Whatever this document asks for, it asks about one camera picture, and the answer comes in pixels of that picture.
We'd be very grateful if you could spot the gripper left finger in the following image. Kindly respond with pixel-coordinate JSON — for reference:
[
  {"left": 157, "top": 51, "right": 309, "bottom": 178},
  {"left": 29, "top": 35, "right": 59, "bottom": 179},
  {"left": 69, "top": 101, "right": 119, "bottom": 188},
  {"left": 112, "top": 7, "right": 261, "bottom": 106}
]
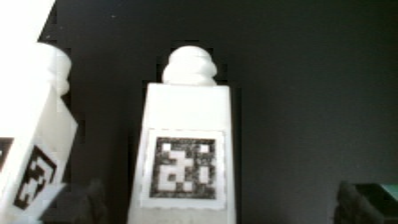
[{"left": 11, "top": 179, "right": 112, "bottom": 224}]

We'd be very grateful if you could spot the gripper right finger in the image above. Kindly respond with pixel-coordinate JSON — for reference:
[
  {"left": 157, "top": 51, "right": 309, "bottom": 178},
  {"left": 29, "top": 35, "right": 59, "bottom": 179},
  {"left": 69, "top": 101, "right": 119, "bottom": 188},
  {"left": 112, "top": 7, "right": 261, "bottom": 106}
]
[{"left": 336, "top": 182, "right": 398, "bottom": 224}]

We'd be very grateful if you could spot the white leg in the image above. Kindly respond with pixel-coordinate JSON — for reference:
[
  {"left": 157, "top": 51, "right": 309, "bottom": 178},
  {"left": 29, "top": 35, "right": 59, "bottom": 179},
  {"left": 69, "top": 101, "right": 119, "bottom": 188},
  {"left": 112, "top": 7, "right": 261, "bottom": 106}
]
[
  {"left": 0, "top": 0, "right": 77, "bottom": 224},
  {"left": 126, "top": 46, "right": 236, "bottom": 224}
]

